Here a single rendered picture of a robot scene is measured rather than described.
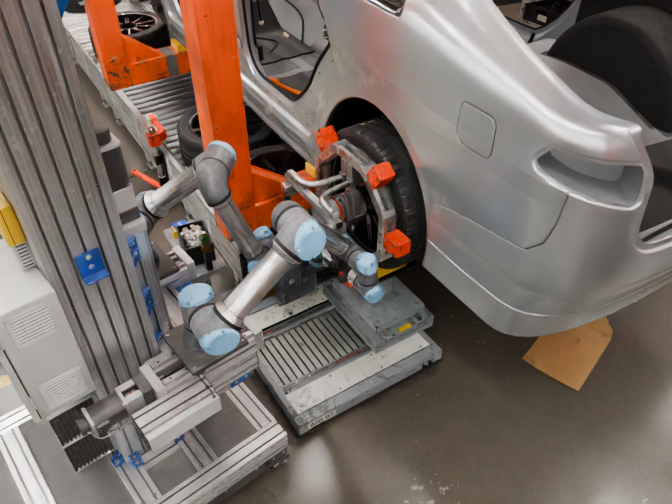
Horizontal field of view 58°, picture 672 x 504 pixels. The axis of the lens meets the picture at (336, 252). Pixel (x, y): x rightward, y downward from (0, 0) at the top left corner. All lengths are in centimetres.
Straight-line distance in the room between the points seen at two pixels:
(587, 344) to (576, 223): 159
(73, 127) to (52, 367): 77
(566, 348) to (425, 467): 104
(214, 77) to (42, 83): 105
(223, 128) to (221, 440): 131
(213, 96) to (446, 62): 101
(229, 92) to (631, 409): 235
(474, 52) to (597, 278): 81
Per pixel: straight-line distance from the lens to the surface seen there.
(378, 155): 249
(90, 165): 183
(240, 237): 226
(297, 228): 186
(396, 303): 312
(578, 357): 339
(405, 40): 225
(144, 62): 463
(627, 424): 323
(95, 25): 447
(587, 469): 302
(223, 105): 266
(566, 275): 207
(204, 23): 251
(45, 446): 288
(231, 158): 226
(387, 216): 244
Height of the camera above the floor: 245
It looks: 41 degrees down
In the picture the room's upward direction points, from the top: straight up
